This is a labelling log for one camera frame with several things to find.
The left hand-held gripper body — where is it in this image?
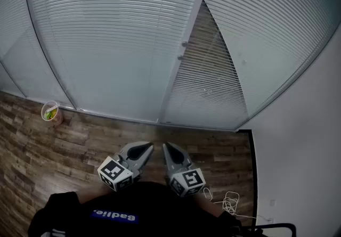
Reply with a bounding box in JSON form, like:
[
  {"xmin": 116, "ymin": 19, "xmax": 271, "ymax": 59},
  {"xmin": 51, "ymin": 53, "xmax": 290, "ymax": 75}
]
[{"xmin": 97, "ymin": 152, "xmax": 141, "ymax": 192}]

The thick black cable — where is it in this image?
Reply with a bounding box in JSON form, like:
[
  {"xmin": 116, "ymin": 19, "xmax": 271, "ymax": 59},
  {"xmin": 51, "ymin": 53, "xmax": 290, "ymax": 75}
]
[{"xmin": 234, "ymin": 223, "xmax": 297, "ymax": 237}]

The clear plastic snack cup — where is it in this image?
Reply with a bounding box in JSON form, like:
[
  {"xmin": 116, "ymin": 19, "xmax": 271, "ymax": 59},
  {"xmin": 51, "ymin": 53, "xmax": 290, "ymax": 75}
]
[{"xmin": 40, "ymin": 100, "xmax": 64, "ymax": 126}]

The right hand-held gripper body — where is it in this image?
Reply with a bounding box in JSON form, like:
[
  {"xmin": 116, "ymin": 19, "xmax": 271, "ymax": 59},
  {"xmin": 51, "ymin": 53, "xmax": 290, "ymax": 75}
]
[{"xmin": 168, "ymin": 163, "xmax": 206, "ymax": 197}]

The black skirting strip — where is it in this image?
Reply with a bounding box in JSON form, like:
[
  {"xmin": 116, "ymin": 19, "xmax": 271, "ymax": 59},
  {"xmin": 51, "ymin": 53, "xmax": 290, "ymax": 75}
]
[{"xmin": 237, "ymin": 129, "xmax": 258, "ymax": 218}]

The black t-shirt with blue label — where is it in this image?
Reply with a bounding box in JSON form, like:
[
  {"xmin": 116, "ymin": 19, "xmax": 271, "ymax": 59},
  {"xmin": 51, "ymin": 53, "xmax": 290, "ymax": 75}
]
[{"xmin": 28, "ymin": 181, "xmax": 243, "ymax": 237}]

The grey aluminium window post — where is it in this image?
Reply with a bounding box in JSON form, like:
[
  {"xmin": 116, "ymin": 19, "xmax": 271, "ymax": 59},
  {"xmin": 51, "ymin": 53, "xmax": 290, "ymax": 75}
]
[{"xmin": 159, "ymin": 0, "xmax": 214, "ymax": 125}]

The person's right forearm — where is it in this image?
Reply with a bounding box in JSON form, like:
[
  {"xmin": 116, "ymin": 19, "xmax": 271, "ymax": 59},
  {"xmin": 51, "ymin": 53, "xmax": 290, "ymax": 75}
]
[{"xmin": 193, "ymin": 192, "xmax": 228, "ymax": 217}]

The person's left forearm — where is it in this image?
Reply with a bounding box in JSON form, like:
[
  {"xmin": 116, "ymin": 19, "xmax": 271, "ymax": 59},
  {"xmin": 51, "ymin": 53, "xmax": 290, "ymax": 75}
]
[{"xmin": 78, "ymin": 184, "xmax": 114, "ymax": 204}]

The white cable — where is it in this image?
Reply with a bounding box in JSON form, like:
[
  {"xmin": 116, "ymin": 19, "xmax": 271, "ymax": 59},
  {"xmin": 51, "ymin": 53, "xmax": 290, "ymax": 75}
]
[{"xmin": 204, "ymin": 187, "xmax": 272, "ymax": 222}]

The grey aluminium window rail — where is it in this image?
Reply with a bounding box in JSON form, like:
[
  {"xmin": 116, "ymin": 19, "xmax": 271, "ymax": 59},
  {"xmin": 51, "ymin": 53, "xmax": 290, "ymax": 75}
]
[{"xmin": 0, "ymin": 89, "xmax": 238, "ymax": 132}]

